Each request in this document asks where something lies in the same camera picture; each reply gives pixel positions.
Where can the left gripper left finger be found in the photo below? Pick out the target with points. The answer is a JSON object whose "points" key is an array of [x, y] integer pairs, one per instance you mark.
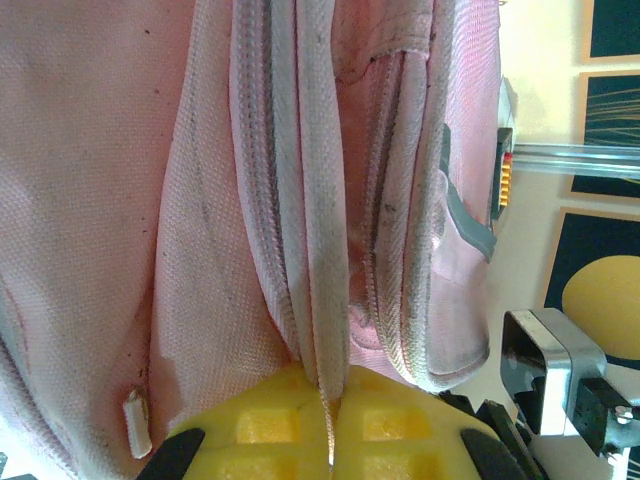
{"points": [[260, 430]]}

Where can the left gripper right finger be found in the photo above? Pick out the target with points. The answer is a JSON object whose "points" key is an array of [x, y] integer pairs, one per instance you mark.
{"points": [[395, 430]]}

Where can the pink school backpack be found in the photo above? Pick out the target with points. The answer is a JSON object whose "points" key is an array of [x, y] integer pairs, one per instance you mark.
{"points": [[150, 175]]}

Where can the aluminium frame post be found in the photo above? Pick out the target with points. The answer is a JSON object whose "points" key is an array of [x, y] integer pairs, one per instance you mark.
{"points": [[575, 159]]}

